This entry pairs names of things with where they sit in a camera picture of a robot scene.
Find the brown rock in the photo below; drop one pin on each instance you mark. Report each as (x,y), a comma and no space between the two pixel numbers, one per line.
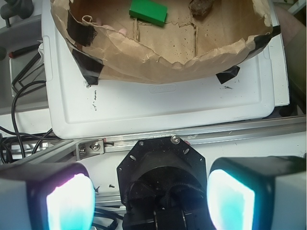
(200,7)

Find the green rectangular block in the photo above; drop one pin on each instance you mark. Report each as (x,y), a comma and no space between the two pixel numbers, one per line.
(148,11)

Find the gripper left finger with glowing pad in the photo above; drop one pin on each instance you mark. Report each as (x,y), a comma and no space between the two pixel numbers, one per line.
(46,196)

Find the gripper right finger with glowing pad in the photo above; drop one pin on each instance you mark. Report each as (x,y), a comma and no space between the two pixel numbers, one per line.
(258,193)

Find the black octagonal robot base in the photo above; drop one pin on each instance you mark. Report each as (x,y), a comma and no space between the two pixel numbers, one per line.
(162,184)

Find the metal corner bracket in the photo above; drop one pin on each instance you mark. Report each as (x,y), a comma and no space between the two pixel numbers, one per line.
(89,148)

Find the red handled tool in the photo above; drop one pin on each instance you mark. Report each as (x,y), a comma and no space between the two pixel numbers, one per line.
(22,51)

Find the aluminium extrusion rail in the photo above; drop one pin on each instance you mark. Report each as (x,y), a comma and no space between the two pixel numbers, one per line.
(272,136)

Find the brown paper bag tray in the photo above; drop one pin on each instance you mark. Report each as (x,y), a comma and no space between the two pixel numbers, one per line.
(108,43)

